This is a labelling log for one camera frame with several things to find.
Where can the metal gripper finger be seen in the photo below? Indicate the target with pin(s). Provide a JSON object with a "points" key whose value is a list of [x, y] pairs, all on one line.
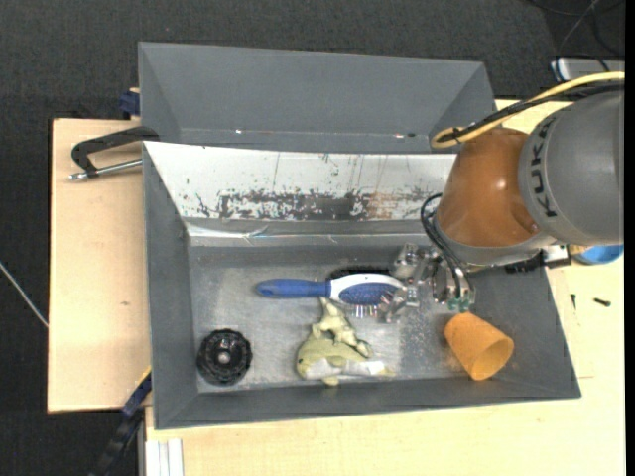
{"points": [[408, 262], [400, 306]]}

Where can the blue and white brush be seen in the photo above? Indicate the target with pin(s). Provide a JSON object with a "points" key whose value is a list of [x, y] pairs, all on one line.
{"points": [[357, 289]]}

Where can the orange plastic cup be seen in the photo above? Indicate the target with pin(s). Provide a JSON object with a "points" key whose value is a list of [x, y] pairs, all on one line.
{"points": [[476, 342]]}

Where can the pale green toy animal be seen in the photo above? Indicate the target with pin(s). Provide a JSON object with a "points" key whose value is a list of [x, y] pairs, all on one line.
{"points": [[327, 350]]}

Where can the black round knob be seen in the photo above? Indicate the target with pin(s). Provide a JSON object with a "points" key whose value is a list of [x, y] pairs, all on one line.
{"points": [[224, 356]]}

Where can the grey metal bin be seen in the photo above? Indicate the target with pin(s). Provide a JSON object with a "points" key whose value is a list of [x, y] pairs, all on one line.
{"points": [[278, 92]]}

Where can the pale wood board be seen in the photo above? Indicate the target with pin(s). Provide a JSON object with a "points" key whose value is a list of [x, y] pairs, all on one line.
{"points": [[96, 275]]}

